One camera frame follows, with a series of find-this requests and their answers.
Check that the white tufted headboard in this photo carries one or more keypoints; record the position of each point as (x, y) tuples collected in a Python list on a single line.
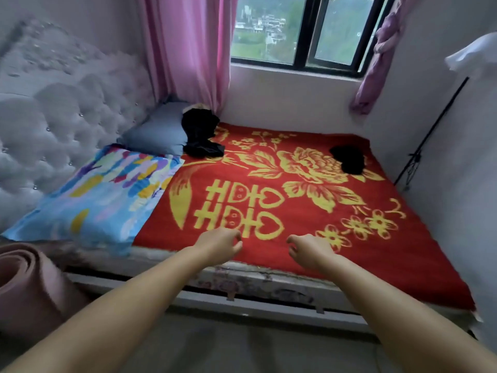
[(62, 120)]

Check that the person's left forearm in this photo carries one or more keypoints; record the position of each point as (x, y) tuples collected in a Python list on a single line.
[(116, 318)]

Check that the pink rolled mat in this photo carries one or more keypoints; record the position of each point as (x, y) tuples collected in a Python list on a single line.
[(35, 291)]

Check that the wide pink curtain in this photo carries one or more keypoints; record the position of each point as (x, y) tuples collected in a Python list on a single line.
[(190, 42)]

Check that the person's left hand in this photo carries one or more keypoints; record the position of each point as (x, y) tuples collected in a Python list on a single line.
[(216, 246)]

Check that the red bedsheet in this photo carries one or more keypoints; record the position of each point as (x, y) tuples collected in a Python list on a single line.
[(388, 252)]

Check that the person's right forearm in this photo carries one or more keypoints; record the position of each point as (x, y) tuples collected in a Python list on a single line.
[(396, 318)]

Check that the black framed window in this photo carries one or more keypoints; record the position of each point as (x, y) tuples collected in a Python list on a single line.
[(264, 27)]

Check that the tied pink curtain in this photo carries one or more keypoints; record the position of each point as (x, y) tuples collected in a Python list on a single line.
[(380, 50)]

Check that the white bed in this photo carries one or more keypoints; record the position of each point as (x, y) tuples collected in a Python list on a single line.
[(272, 295)]

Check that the person's right hand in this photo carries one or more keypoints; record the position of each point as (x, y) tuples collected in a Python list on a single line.
[(310, 251)]

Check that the small black garment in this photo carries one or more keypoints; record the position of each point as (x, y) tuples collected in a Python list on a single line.
[(349, 157)]

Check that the grey pillow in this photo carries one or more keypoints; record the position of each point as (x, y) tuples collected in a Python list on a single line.
[(155, 132)]

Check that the colourful patterned pillow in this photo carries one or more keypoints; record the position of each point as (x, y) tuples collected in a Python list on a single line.
[(101, 198)]

